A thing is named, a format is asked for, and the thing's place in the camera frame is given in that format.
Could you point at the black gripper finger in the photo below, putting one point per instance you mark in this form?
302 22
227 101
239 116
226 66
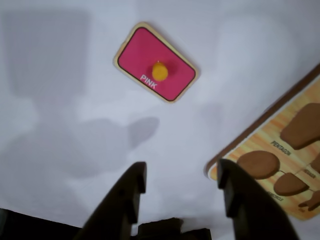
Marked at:
117 200
252 207

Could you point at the pink rectangle piece yellow pin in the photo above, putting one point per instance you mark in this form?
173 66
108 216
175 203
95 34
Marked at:
140 55

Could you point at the wooden shape puzzle board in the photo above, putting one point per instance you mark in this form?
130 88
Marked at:
252 147

